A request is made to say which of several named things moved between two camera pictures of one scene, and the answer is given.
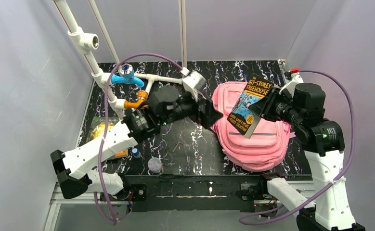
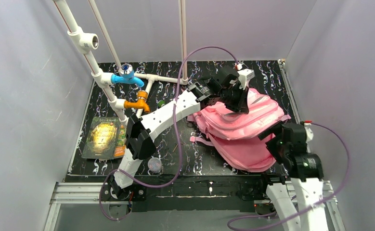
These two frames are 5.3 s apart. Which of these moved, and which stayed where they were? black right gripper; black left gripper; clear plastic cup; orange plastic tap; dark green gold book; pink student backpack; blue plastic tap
Moved: pink student backpack; black left gripper; black right gripper
Stayed: clear plastic cup; orange plastic tap; dark green gold book; blue plastic tap
